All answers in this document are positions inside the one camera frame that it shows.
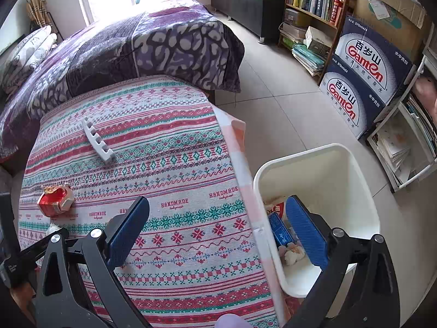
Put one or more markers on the wooden bookshelf with books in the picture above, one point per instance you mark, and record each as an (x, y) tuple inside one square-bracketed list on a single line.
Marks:
[(311, 30)]

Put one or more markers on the blue packet in bin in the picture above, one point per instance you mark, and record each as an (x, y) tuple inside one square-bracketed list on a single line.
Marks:
[(281, 234)]

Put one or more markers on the white tissue ball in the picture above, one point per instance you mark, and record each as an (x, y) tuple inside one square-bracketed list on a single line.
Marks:
[(291, 253)]

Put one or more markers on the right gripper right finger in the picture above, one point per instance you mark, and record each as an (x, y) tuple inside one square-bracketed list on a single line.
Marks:
[(311, 229)]

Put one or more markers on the folded grey white duvet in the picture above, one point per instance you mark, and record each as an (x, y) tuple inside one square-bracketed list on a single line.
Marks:
[(25, 58)]

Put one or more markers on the patterned striped tablecloth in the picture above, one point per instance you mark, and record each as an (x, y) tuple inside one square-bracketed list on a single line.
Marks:
[(201, 254)]

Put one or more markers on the dark storage bench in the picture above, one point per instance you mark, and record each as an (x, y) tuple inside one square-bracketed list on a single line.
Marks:
[(261, 17)]

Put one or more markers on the brown cardboard box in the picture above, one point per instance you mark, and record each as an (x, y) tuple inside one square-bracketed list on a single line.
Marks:
[(404, 23)]

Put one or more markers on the white trash bin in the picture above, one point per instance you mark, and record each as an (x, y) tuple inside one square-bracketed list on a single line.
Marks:
[(329, 182)]

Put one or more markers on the lower blue Ganten box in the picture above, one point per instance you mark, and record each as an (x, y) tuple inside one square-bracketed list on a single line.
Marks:
[(351, 97)]

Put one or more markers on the red crushed cigarette box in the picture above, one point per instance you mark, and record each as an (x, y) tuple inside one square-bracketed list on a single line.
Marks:
[(56, 200)]

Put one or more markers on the upper blue Ganten box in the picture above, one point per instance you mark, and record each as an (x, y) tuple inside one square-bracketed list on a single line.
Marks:
[(384, 68)]

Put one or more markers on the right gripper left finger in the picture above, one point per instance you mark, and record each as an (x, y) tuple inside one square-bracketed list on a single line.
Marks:
[(123, 230)]

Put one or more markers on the plaid beige umbrella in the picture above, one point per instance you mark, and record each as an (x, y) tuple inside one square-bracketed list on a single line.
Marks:
[(40, 17)]

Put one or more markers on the blue ganten box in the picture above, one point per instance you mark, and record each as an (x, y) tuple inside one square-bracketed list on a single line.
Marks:
[(351, 97), (384, 68)]

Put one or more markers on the white magazine rack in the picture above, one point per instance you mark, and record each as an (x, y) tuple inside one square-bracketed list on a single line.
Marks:
[(405, 141)]

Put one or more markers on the white notched plastic strip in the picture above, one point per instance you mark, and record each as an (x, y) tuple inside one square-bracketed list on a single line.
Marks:
[(98, 144)]

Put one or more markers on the purple patterned bed quilt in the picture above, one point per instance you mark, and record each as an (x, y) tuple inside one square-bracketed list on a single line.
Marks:
[(178, 38)]

